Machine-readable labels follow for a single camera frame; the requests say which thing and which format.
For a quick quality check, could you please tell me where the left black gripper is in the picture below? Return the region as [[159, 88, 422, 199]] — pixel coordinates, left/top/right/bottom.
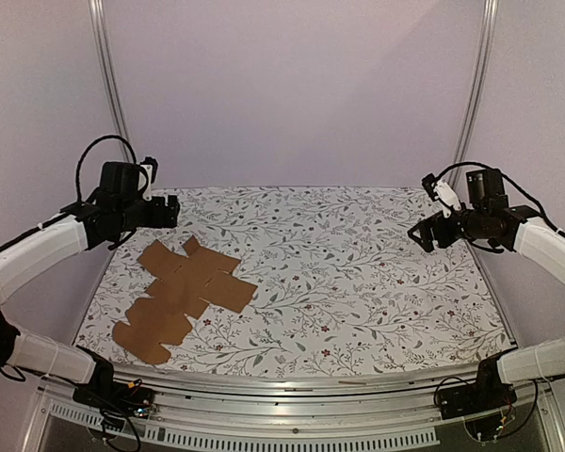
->
[[117, 194, 180, 233]]

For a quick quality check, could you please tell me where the brown cardboard box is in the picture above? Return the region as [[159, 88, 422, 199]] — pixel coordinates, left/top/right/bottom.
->
[[112, 236, 257, 365]]

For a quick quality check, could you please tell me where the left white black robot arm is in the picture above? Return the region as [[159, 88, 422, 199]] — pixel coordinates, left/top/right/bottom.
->
[[0, 157, 180, 409]]

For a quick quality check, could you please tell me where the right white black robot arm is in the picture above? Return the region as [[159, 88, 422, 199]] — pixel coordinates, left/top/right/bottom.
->
[[408, 162, 565, 411]]

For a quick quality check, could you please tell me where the floral patterned table mat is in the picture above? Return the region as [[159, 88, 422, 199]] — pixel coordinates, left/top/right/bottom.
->
[[75, 187, 514, 379]]

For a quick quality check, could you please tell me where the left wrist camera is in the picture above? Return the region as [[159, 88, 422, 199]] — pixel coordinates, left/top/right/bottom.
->
[[138, 156, 158, 201]]

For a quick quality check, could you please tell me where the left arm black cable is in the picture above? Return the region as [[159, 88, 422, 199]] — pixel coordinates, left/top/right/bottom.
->
[[73, 135, 137, 203]]

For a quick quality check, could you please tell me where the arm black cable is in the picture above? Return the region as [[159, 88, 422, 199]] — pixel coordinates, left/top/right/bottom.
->
[[73, 135, 137, 203], [435, 161, 565, 246]]

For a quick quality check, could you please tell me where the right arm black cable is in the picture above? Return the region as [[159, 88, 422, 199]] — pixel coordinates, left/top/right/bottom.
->
[[435, 161, 565, 246]]

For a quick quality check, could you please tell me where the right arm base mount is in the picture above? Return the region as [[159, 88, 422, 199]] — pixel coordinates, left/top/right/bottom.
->
[[433, 352, 517, 419]]

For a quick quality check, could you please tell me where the aluminium front rail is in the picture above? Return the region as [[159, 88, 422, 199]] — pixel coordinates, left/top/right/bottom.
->
[[21, 362, 565, 452]]

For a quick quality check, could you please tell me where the left aluminium frame post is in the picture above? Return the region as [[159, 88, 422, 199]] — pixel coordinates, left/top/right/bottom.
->
[[88, 0, 130, 140]]

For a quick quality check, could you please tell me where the aluminium frame post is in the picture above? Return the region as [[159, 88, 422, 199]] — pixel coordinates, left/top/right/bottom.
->
[[88, 0, 130, 140], [453, 0, 498, 163]]

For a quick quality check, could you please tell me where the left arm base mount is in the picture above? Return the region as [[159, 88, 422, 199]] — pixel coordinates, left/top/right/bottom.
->
[[73, 346, 155, 417]]

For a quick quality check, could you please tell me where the right aluminium frame post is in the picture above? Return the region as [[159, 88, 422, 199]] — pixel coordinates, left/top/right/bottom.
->
[[453, 0, 498, 163]]

